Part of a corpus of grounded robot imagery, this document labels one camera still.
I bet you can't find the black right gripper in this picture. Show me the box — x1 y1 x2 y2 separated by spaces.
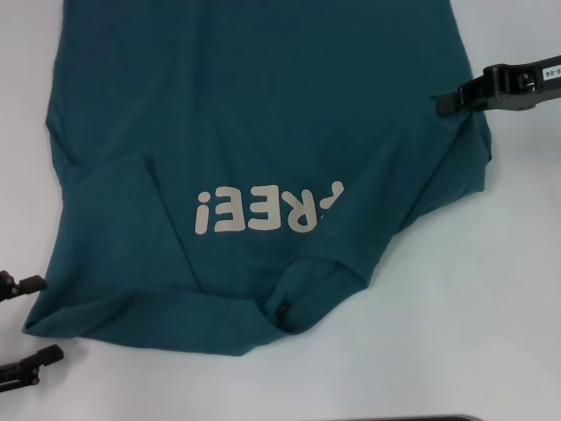
436 54 561 118

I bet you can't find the teal blue printed t-shirt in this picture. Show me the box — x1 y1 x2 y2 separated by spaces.
23 0 493 359

